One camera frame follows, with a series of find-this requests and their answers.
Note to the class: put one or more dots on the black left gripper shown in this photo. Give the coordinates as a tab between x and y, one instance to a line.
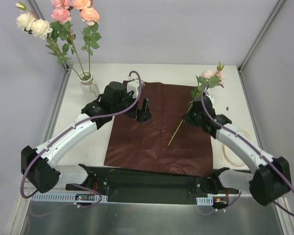
136	113

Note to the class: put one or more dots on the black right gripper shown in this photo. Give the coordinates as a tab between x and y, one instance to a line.
192	117

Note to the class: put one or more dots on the dark red wrapping paper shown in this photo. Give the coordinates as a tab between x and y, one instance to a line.
162	143

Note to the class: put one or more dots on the pink flower bouquet green leaves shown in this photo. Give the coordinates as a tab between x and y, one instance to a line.
208	79

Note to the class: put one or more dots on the cream printed ribbon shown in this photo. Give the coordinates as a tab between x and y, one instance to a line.
227	155

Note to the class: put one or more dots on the white rose stem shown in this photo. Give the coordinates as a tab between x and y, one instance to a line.
28	22

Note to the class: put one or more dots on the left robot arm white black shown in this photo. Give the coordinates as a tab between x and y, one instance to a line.
40	164

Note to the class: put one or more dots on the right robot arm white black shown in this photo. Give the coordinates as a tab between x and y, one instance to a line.
269	177

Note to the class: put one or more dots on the beige ceramic vase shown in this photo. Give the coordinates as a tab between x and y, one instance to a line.
89	86

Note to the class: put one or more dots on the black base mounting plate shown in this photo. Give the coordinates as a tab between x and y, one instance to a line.
135	186

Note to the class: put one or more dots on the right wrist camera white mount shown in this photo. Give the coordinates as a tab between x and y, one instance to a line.
210	97

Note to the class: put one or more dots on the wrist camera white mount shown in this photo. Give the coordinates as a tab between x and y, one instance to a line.
132	86
210	97

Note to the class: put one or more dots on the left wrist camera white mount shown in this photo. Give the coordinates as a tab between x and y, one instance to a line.
132	86

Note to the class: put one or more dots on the right side aluminium rail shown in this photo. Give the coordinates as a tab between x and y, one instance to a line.
250	108

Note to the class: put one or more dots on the right white cable duct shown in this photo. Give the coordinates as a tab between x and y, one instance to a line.
205	201

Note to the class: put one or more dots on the white cable duct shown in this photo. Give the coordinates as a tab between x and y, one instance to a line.
205	201
69	197

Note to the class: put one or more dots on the left white cable duct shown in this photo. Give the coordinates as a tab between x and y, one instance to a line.
69	197

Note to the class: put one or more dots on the right aluminium frame post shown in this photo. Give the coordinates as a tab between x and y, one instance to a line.
261	34

